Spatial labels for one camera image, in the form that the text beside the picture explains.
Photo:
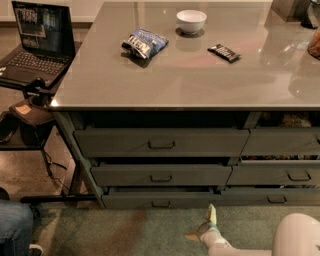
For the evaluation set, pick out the white shoe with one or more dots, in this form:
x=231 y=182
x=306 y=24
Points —
x=35 y=250

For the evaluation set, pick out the grey drawer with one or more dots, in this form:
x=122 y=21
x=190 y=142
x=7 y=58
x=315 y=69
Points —
x=275 y=173
x=161 y=175
x=282 y=141
x=160 y=197
x=272 y=197
x=162 y=142

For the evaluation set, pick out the white bowl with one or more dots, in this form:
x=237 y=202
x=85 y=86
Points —
x=191 y=21

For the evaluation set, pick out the black candy bar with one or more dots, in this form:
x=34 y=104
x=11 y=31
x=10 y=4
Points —
x=224 y=53

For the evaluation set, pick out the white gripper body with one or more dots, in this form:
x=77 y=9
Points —
x=207 y=230

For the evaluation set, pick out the black pouch with note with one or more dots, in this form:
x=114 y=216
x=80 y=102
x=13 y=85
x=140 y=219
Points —
x=31 y=114

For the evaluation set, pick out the black laptop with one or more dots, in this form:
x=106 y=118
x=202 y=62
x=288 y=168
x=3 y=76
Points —
x=47 y=42

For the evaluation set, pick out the blue chip bag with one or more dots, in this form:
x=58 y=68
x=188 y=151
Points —
x=144 y=44

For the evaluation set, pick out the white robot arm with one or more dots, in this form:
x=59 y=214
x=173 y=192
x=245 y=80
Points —
x=297 y=234

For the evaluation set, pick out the person leg in jeans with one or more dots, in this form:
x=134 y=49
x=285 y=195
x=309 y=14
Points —
x=16 y=224

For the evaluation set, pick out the black laptop stand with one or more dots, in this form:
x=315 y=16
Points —
x=30 y=138

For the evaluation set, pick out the grey cabinet frame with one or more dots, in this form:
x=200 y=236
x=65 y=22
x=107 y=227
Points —
x=73 y=121

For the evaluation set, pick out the brown object at right edge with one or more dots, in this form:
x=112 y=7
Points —
x=314 y=45

